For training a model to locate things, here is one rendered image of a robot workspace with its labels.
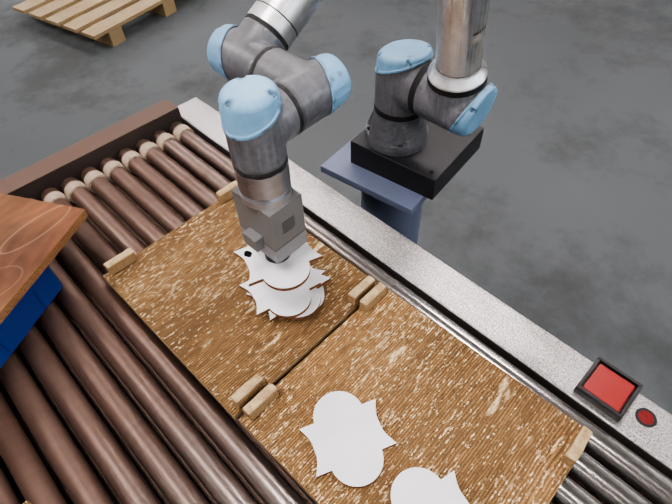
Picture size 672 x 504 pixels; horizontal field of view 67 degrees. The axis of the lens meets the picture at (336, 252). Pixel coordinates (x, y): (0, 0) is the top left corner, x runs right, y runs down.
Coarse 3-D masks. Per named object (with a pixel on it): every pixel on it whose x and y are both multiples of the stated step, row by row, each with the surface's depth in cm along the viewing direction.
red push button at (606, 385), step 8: (600, 368) 83; (592, 376) 82; (600, 376) 82; (608, 376) 82; (616, 376) 82; (584, 384) 82; (592, 384) 82; (600, 384) 82; (608, 384) 82; (616, 384) 81; (624, 384) 81; (632, 384) 82; (592, 392) 81; (600, 392) 81; (608, 392) 81; (616, 392) 81; (624, 392) 81; (608, 400) 80; (616, 400) 80; (624, 400) 80; (616, 408) 79
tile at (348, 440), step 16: (320, 400) 80; (336, 400) 80; (352, 400) 80; (320, 416) 78; (336, 416) 78; (352, 416) 78; (368, 416) 78; (304, 432) 76; (320, 432) 76; (336, 432) 76; (352, 432) 76; (368, 432) 76; (384, 432) 76; (320, 448) 75; (336, 448) 75; (352, 448) 75; (368, 448) 75; (384, 448) 75; (320, 464) 73; (336, 464) 73; (352, 464) 73; (368, 464) 73; (352, 480) 72; (368, 480) 72
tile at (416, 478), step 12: (420, 468) 73; (396, 480) 72; (408, 480) 72; (420, 480) 72; (432, 480) 72; (444, 480) 71; (456, 480) 71; (396, 492) 71; (408, 492) 71; (420, 492) 71; (432, 492) 70; (444, 492) 70; (456, 492) 70
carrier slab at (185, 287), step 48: (192, 240) 104; (240, 240) 103; (144, 288) 96; (192, 288) 96; (240, 288) 95; (336, 288) 95; (192, 336) 89; (240, 336) 89; (288, 336) 88; (240, 384) 83
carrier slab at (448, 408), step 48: (336, 336) 88; (384, 336) 88; (432, 336) 87; (288, 384) 82; (336, 384) 82; (384, 384) 82; (432, 384) 82; (480, 384) 81; (288, 432) 77; (432, 432) 77; (480, 432) 76; (528, 432) 76; (576, 432) 76; (336, 480) 73; (384, 480) 72; (480, 480) 72; (528, 480) 72
